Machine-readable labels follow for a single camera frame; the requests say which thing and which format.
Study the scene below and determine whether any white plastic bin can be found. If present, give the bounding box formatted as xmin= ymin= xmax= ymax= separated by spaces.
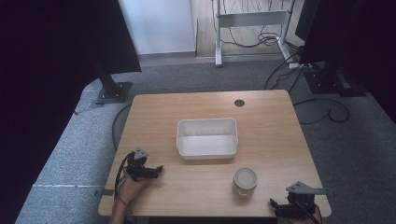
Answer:
xmin=176 ymin=117 xmax=239 ymax=161

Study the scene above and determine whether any black stand with base plate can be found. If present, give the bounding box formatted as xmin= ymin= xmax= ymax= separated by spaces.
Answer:
xmin=303 ymin=60 xmax=368 ymax=98
xmin=92 ymin=59 xmax=134 ymax=105

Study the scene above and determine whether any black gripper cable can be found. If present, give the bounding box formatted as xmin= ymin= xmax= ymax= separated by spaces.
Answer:
xmin=113 ymin=153 xmax=133 ymax=202
xmin=292 ymin=199 xmax=323 ymax=224

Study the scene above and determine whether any bundle of black cables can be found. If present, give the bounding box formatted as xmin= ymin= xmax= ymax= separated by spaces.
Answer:
xmin=221 ymin=0 xmax=303 ymax=52

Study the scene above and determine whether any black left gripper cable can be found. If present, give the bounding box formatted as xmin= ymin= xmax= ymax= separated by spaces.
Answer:
xmin=113 ymin=153 xmax=133 ymax=202

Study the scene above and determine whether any person's left hand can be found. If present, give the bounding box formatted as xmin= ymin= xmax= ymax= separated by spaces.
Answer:
xmin=116 ymin=173 xmax=150 ymax=207

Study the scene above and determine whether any person's right hand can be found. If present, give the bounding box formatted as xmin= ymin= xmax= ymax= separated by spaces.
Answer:
xmin=290 ymin=210 xmax=325 ymax=224

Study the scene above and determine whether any black looped floor cable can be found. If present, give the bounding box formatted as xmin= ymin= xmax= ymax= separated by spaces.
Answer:
xmin=292 ymin=98 xmax=351 ymax=126

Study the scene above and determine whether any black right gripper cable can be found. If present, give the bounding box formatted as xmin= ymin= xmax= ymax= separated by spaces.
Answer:
xmin=292 ymin=199 xmax=323 ymax=224

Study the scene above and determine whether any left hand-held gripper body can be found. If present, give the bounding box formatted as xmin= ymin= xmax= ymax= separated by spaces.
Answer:
xmin=125 ymin=147 xmax=157 ymax=182

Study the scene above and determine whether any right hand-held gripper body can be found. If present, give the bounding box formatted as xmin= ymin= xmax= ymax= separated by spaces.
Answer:
xmin=279 ymin=180 xmax=327 ymax=219

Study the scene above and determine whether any white metal desk frame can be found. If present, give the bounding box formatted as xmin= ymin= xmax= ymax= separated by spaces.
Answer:
xmin=212 ymin=0 xmax=297 ymax=68

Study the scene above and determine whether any grey metal table bracket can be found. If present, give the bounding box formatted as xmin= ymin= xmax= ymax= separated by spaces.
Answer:
xmin=317 ymin=188 xmax=336 ymax=198
xmin=93 ymin=188 xmax=115 ymax=197

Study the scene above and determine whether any glass jar with grey lid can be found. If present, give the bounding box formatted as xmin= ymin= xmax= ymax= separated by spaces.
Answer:
xmin=233 ymin=166 xmax=259 ymax=198

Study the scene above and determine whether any black curtain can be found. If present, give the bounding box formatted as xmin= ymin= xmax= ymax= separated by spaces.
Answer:
xmin=0 ymin=0 xmax=143 ymax=224
xmin=294 ymin=0 xmax=396 ymax=125

